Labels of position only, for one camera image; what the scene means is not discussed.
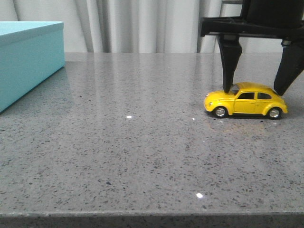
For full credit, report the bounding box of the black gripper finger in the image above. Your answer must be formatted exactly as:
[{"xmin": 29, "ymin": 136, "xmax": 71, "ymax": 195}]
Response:
[
  {"xmin": 217, "ymin": 34, "xmax": 242, "ymax": 93},
  {"xmin": 274, "ymin": 40, "xmax": 304, "ymax": 95}
]

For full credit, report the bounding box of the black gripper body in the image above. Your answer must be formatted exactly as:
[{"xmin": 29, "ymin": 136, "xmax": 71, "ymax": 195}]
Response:
[{"xmin": 200, "ymin": 0, "xmax": 304, "ymax": 39}]

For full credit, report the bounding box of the yellow toy beetle car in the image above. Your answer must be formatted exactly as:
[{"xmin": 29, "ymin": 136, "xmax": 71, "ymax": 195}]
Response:
[{"xmin": 204, "ymin": 82, "xmax": 288, "ymax": 119}]

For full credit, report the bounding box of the light blue plastic box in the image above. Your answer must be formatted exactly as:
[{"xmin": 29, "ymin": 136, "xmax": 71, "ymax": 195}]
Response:
[{"xmin": 0, "ymin": 21, "xmax": 65, "ymax": 111}]

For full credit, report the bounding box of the grey white curtain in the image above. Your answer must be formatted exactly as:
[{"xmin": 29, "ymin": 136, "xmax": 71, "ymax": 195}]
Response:
[{"xmin": 0, "ymin": 0, "xmax": 304, "ymax": 53}]

